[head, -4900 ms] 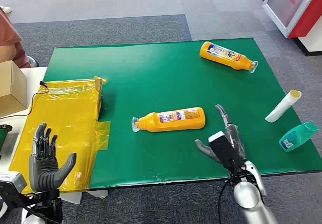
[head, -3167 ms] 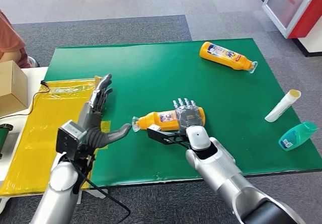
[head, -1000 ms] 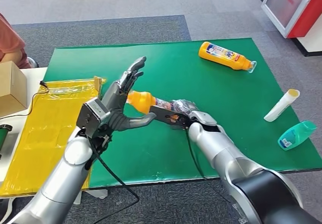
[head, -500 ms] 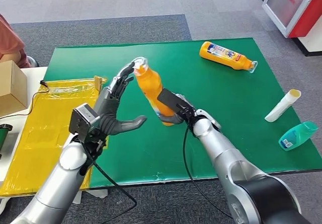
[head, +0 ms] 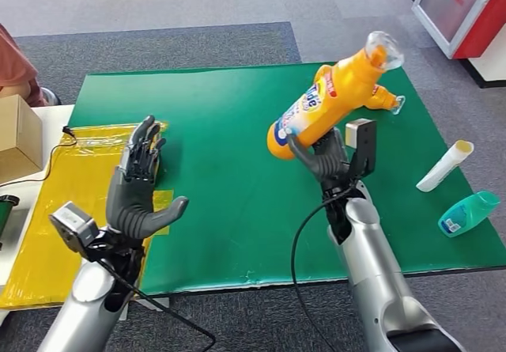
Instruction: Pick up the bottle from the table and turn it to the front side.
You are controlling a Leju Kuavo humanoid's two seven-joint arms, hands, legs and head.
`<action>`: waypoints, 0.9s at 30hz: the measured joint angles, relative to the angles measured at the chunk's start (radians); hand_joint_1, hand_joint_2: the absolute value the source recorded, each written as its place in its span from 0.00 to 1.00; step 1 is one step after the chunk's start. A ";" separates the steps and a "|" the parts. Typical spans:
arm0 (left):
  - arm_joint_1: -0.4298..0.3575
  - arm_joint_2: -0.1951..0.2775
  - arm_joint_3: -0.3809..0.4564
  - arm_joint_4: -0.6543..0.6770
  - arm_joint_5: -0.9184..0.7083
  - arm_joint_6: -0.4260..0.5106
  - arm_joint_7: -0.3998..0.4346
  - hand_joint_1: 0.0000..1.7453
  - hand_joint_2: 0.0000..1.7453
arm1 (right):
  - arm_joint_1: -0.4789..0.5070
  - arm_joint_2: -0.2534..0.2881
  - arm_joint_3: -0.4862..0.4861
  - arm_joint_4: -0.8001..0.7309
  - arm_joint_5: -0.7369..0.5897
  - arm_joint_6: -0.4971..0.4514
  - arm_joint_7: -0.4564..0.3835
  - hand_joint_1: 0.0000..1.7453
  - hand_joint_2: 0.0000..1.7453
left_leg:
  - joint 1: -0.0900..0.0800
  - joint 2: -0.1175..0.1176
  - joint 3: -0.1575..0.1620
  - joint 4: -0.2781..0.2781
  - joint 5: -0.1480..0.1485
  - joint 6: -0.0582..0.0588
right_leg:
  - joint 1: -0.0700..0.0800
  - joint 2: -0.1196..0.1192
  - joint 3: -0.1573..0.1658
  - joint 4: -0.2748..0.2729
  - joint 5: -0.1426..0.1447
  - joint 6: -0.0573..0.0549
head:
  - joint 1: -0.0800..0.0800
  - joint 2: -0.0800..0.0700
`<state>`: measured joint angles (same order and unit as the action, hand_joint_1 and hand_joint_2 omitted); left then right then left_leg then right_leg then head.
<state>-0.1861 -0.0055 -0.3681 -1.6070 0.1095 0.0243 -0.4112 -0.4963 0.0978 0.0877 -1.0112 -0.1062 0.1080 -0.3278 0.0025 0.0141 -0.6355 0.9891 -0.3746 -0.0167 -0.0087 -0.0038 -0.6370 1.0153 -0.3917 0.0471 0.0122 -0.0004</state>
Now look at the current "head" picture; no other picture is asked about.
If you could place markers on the brown cardboard box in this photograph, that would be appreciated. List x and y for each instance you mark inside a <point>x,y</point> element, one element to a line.
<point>19,135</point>

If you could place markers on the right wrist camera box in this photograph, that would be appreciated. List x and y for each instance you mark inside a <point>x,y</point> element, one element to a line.
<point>361,140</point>

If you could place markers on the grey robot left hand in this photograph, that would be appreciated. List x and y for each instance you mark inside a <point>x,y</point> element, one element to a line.
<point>130,208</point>

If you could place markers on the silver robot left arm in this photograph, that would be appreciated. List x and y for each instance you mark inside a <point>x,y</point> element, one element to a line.
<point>87,307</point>

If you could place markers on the white paper sheet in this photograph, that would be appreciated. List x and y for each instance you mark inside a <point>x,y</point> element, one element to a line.
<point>157,303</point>

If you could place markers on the teal plastic bottle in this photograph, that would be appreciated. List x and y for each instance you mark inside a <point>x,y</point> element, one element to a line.
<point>470,213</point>

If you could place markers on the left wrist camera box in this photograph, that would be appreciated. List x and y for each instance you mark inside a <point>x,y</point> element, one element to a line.
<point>75,224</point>

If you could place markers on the white red display stand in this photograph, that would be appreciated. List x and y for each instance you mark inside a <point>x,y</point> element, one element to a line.
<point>455,4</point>

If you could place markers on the white tube bottle yellow end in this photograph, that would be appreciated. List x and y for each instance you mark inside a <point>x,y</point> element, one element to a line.
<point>443,168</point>

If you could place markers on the orange detergent bottle clear cap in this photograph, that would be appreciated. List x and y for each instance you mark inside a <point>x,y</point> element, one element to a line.
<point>383,98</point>
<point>335,93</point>

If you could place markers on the dark green round object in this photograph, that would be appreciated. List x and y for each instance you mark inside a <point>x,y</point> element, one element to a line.
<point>6,213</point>

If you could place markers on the yellow plastic wrapped tray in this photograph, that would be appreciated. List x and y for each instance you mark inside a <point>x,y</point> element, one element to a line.
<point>59,208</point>

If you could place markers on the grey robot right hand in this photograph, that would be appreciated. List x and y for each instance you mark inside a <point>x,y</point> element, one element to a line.
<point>332,158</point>

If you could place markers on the green table mat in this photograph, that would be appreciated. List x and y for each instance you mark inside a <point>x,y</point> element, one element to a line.
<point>229,129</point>

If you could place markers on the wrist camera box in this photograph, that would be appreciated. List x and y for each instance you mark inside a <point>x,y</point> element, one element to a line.
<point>75,224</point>
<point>361,140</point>

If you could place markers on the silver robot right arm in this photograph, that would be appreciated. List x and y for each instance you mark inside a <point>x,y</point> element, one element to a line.
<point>372,266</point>

